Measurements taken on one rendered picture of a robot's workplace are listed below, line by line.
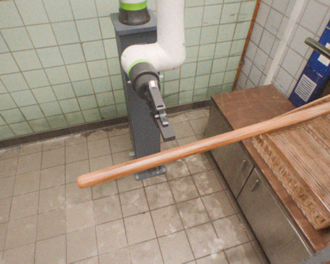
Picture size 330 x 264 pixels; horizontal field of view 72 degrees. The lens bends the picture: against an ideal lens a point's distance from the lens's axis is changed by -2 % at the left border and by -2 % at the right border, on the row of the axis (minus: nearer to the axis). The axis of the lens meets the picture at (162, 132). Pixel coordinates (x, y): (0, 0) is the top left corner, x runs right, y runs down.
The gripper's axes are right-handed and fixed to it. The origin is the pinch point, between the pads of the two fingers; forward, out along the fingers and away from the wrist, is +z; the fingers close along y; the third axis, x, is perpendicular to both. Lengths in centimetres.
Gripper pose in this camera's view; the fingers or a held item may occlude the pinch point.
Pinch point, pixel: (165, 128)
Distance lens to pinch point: 59.7
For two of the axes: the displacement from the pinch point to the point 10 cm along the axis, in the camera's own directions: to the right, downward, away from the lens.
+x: -9.6, 2.2, -2.0
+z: 2.9, 7.1, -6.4
